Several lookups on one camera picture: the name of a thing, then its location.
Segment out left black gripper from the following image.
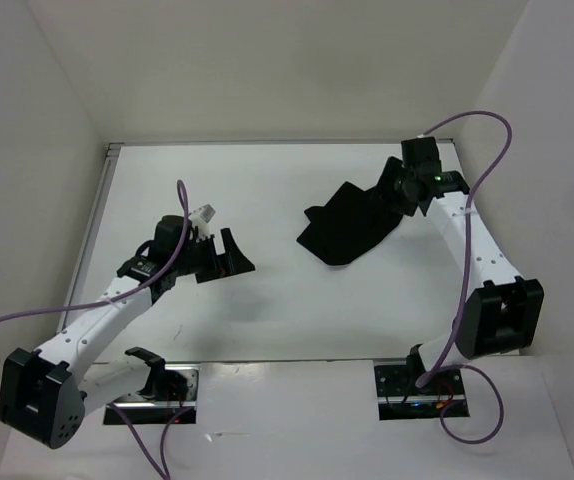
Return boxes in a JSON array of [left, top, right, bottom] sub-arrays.
[[173, 227, 254, 283]]

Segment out black skirt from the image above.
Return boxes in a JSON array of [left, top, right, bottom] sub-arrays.
[[296, 182, 403, 267]]

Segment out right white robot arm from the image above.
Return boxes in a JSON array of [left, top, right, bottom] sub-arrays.
[[372, 157, 544, 393]]

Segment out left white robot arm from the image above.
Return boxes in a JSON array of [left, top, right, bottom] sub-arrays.
[[0, 212, 255, 449]]

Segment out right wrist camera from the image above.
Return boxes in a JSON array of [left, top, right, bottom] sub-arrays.
[[401, 136, 442, 175]]

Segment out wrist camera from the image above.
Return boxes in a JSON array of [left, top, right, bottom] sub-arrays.
[[401, 136, 442, 175], [189, 204, 216, 242]]

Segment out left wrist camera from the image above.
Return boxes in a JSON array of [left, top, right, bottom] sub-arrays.
[[189, 204, 216, 242]]

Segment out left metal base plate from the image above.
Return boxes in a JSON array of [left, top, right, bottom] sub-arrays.
[[113, 363, 200, 426]]

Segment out metal base plate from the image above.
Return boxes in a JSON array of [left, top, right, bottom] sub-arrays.
[[374, 362, 469, 421], [113, 363, 200, 426]]

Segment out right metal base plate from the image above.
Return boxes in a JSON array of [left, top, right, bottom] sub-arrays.
[[374, 362, 469, 421]]

